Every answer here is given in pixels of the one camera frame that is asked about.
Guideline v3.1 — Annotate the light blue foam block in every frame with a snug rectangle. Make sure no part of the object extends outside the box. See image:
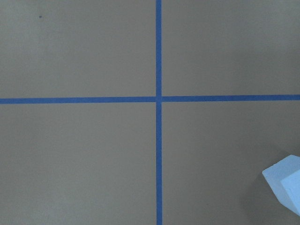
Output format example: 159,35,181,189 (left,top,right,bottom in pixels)
262,155,300,215

